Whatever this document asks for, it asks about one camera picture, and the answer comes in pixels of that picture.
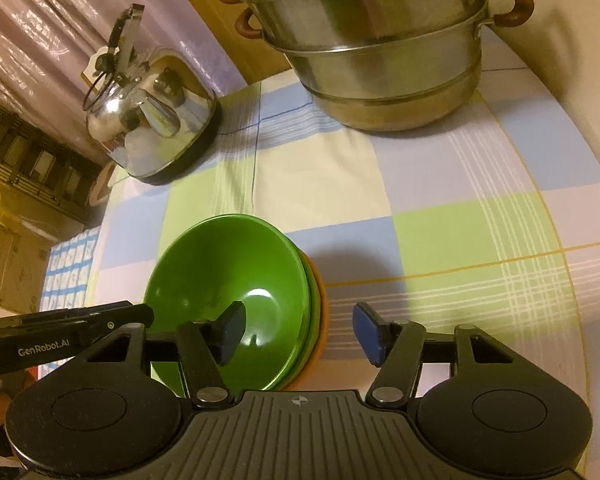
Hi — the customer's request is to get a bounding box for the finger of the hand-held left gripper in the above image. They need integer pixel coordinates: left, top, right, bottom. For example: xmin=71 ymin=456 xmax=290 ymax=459
xmin=0 ymin=301 xmax=156 ymax=335

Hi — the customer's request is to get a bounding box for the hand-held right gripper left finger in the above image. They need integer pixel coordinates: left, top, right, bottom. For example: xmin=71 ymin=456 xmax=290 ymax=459
xmin=82 ymin=301 xmax=247 ymax=406

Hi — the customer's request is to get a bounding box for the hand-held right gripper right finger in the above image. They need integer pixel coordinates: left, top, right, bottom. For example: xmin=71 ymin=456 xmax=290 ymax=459
xmin=352 ymin=302 xmax=518 ymax=407

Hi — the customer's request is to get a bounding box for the orange plastic bowl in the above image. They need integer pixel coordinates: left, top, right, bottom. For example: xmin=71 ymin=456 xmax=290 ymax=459
xmin=285 ymin=252 xmax=327 ymax=392

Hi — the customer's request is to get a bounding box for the green plastic bowl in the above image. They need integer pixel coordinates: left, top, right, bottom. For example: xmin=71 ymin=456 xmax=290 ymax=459
xmin=260 ymin=217 xmax=317 ymax=394
xmin=144 ymin=214 xmax=311 ymax=394

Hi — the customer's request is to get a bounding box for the blue white checked towel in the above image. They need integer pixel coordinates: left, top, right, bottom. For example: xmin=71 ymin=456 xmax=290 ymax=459
xmin=43 ymin=226 xmax=101 ymax=312

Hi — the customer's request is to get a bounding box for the cardboard box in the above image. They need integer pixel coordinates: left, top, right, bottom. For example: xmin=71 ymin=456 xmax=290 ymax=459
xmin=0 ymin=219 xmax=54 ymax=307

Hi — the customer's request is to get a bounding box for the checked pastel tablecloth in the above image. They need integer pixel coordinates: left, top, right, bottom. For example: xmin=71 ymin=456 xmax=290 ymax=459
xmin=39 ymin=25 xmax=600 ymax=463

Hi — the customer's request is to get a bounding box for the dark slatted rack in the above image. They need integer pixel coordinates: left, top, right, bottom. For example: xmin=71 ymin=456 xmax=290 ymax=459
xmin=0 ymin=101 xmax=104 ymax=222

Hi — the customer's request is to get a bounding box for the stainless steel kettle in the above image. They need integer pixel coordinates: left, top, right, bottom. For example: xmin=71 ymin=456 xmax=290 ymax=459
xmin=82 ymin=4 xmax=220 ymax=186

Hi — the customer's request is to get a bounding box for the stainless steel steamer pot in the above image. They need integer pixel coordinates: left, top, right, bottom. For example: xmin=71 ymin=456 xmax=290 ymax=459
xmin=216 ymin=0 xmax=536 ymax=133

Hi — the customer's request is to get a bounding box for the translucent plastic curtain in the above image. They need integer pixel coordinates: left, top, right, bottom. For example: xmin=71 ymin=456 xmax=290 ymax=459
xmin=0 ymin=0 xmax=247 ymax=167

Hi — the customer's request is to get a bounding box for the wooden board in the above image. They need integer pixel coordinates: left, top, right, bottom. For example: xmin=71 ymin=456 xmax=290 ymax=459
xmin=159 ymin=0 xmax=302 ymax=86

